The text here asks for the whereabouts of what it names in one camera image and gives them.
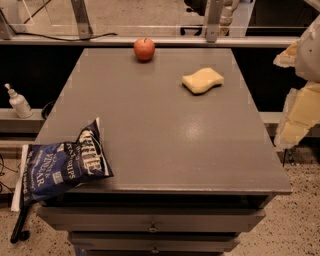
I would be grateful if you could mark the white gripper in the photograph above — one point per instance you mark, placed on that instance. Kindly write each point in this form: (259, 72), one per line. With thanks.
(309, 56)

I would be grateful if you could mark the blue chip bag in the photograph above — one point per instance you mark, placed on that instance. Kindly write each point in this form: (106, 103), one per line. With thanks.
(49, 170)

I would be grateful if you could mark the yellow sponge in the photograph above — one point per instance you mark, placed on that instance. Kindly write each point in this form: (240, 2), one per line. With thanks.
(202, 80)

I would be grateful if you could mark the grey drawer cabinet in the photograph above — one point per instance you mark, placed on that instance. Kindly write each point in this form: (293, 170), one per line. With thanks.
(200, 166)

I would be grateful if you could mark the red apple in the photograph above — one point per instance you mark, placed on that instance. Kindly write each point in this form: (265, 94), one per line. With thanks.
(144, 49)

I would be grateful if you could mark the top drawer knob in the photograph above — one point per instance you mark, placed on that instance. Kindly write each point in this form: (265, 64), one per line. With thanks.
(153, 228)

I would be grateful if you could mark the drawer knob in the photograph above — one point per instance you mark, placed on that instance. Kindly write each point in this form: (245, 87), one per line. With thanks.
(153, 228)
(155, 250)

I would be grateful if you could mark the lower drawer knob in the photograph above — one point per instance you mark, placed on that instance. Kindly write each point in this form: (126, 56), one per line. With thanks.
(155, 250)

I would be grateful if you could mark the white pump bottle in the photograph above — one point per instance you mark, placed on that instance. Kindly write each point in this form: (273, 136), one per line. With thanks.
(19, 103)

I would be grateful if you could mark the grey metal bracket right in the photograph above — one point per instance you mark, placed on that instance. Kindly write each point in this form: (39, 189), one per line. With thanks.
(213, 14)

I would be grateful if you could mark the grey metal bracket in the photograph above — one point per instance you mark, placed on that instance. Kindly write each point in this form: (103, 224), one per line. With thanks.
(83, 24)
(213, 14)

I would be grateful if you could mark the grey metal bracket left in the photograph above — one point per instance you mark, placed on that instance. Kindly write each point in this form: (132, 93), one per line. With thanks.
(83, 24)

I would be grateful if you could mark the black handle tool on floor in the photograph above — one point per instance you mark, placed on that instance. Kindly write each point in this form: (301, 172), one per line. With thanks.
(19, 234)

